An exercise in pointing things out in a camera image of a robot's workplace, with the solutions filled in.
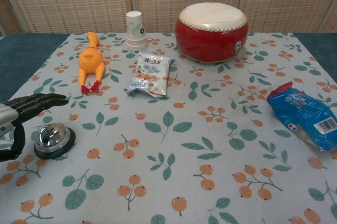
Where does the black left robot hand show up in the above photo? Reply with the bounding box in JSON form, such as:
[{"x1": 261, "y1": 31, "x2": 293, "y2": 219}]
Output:
[{"x1": 0, "y1": 93, "x2": 69, "y2": 162}]

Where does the silver desk bell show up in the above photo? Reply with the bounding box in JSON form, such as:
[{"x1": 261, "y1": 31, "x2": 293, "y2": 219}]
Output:
[{"x1": 33, "y1": 123, "x2": 77, "y2": 160}]

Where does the orange rubber chicken toy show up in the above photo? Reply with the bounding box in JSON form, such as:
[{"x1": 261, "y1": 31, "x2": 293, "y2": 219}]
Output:
[{"x1": 78, "y1": 31, "x2": 106, "y2": 94}]

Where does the white snack bag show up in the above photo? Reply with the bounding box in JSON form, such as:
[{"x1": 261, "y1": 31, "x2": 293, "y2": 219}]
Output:
[{"x1": 127, "y1": 51, "x2": 173, "y2": 98}]

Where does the stack of paper cups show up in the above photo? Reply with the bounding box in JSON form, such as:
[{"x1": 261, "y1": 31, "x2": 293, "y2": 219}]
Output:
[{"x1": 125, "y1": 11, "x2": 147, "y2": 50}]

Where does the fruit print tablecloth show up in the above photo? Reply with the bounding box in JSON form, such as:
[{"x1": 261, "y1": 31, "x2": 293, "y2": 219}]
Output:
[{"x1": 0, "y1": 32, "x2": 337, "y2": 224}]

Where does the woven folding screen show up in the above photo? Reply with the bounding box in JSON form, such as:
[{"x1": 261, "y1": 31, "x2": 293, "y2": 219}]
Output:
[{"x1": 0, "y1": 0, "x2": 337, "y2": 35}]

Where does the red Chinese drum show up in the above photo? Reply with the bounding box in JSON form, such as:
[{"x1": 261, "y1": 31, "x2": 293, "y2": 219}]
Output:
[{"x1": 175, "y1": 3, "x2": 249, "y2": 64}]

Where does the blue snack bag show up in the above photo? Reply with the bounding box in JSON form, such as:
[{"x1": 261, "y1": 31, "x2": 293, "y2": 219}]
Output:
[{"x1": 266, "y1": 81, "x2": 337, "y2": 153}]

